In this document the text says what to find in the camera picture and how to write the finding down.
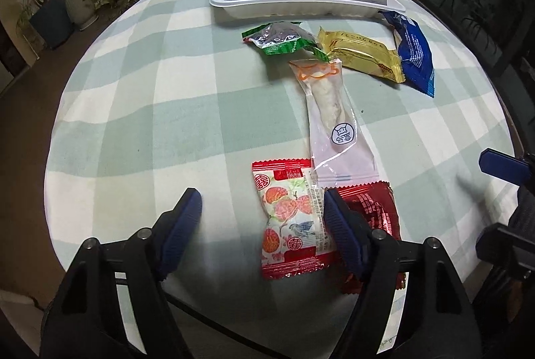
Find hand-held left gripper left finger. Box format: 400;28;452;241
39;187;203;359

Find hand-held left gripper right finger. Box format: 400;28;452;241
324;189;481;359

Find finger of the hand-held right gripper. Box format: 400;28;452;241
480;149;535;186
475;223;535;280

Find dark red snack packet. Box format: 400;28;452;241
336;181;409;295

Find red white strawberry snack packet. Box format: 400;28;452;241
251;159;337;280

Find long pink clear snack packet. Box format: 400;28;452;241
289;59;379;189

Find dark blue snack packet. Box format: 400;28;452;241
378;10;435;98

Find gold snack packet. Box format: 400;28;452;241
316;26;406;84

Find green clear snack packet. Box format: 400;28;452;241
241;21;329;61

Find dark balcony chair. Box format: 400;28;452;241
451;0;502;50

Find potted plant ribbed white pot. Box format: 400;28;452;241
63;0;99;31

